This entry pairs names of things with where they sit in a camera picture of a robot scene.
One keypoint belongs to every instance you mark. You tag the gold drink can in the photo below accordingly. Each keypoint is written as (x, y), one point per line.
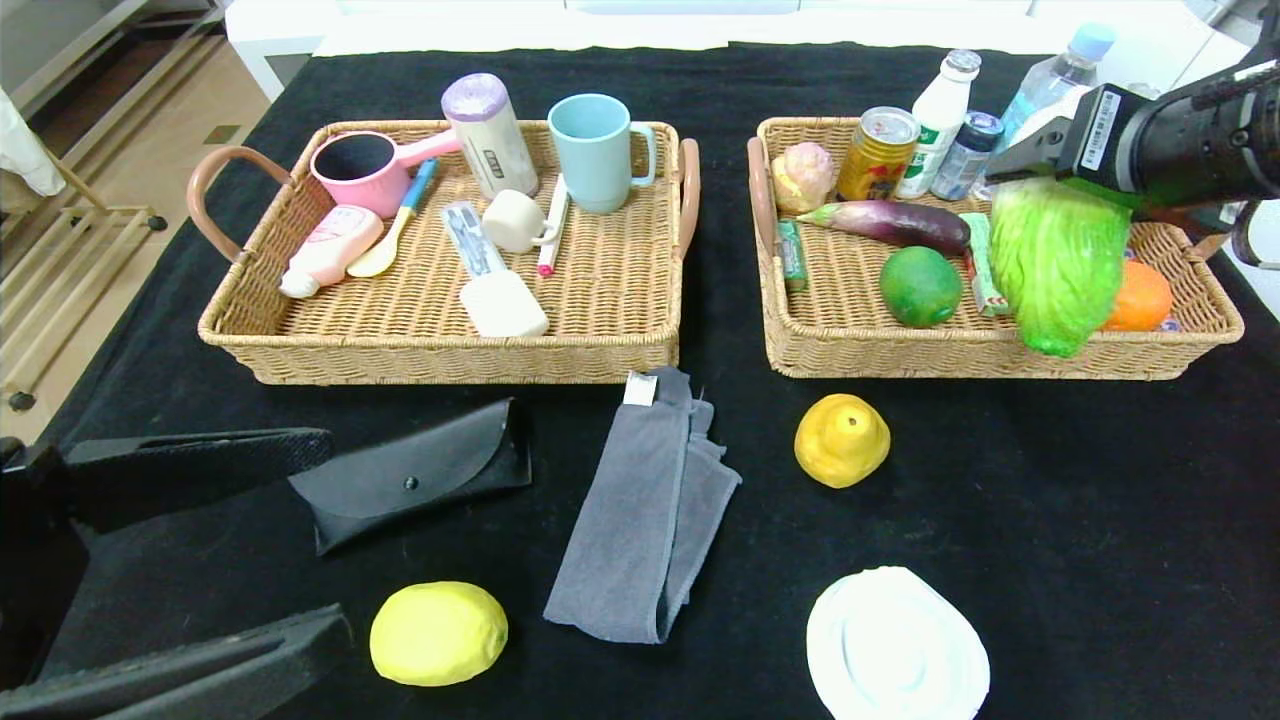
(875, 158)

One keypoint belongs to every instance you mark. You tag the green white napa cabbage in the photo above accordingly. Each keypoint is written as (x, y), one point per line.
(1055, 270)

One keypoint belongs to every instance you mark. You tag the white milk bottle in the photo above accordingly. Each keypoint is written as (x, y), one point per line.
(940, 108)

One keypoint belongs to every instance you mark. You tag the pink lotion bottle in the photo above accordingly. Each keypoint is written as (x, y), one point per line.
(333, 248)

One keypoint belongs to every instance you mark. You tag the clear cutlery case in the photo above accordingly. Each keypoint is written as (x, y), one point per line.
(471, 243)

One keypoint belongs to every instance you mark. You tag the purple eggplant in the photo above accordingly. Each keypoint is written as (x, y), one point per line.
(900, 226)

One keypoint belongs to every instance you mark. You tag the gold metal rack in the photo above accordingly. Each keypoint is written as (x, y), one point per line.
(110, 210)

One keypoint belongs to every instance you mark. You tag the white table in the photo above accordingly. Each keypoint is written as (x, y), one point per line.
(285, 30)

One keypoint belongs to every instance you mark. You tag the beige framed wooden bench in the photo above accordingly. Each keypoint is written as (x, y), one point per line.
(150, 45)

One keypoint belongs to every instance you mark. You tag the small blue lid bottle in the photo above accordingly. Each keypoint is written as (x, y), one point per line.
(960, 163)

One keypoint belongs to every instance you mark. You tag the teal mug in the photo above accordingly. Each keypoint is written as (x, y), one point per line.
(596, 168)

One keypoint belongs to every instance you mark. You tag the white hanging cloth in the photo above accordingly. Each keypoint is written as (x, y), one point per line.
(15, 150)

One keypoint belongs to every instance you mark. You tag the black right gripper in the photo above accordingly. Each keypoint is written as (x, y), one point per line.
(1097, 130)

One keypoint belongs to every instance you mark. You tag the small cream cup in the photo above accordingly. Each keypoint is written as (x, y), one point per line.
(510, 220)

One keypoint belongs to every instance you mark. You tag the black tablecloth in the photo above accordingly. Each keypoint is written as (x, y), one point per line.
(950, 500)

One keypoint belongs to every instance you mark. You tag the green lime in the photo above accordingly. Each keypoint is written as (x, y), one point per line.
(920, 288)

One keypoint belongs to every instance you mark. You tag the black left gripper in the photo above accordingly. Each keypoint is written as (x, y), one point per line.
(30, 520)

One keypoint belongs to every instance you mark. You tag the orange fruit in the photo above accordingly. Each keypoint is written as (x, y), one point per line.
(1145, 300)

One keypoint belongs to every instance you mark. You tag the white plate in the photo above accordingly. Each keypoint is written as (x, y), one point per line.
(890, 650)

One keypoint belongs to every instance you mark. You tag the yellow lemon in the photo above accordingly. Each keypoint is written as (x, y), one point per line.
(440, 633)

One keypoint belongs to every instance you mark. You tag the black glasses case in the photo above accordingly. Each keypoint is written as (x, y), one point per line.
(410, 485)

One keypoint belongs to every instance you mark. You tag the green white gum box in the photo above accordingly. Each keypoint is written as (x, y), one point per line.
(978, 260)

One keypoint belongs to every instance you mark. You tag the white pen pink tip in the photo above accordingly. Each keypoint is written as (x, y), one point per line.
(552, 233)

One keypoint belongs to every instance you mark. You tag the small green candy pack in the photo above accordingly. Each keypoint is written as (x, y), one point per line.
(791, 256)

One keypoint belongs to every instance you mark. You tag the grey folded towel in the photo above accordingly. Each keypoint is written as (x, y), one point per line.
(630, 520)

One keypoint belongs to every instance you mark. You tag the yellow pear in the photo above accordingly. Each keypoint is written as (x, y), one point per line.
(840, 445)

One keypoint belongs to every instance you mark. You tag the clear water bottle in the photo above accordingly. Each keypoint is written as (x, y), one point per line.
(1050, 80)

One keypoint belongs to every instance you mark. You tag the beige tumbler purple lid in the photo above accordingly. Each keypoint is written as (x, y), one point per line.
(493, 148)

